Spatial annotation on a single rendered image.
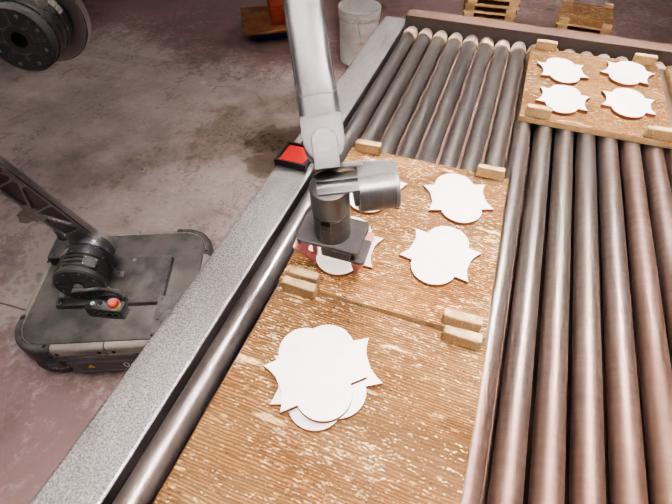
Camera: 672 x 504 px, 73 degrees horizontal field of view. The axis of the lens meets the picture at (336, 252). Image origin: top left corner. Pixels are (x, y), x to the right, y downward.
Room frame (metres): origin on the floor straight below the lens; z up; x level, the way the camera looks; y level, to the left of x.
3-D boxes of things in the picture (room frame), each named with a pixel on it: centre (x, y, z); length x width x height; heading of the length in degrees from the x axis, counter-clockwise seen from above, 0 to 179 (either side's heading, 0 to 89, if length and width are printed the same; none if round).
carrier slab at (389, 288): (0.62, -0.13, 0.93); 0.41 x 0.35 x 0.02; 161
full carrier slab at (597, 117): (1.13, -0.69, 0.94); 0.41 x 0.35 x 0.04; 160
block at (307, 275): (0.48, 0.06, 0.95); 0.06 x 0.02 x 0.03; 71
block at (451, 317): (0.39, -0.20, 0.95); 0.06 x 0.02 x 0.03; 71
